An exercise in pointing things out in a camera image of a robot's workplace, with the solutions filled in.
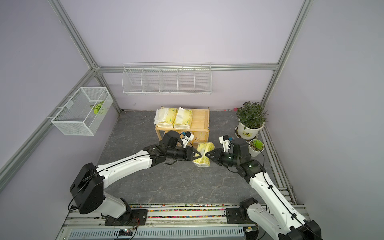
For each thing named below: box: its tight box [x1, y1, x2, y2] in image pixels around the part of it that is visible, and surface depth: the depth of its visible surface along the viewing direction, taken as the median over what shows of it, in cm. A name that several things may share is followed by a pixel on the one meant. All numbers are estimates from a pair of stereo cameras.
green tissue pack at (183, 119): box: [173, 106, 193, 130], surface depth 85 cm
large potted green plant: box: [234, 101, 269, 141], surface depth 95 cm
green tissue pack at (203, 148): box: [192, 142, 216, 167], surface depth 75 cm
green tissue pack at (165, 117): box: [154, 106, 178, 128], surface depth 84 cm
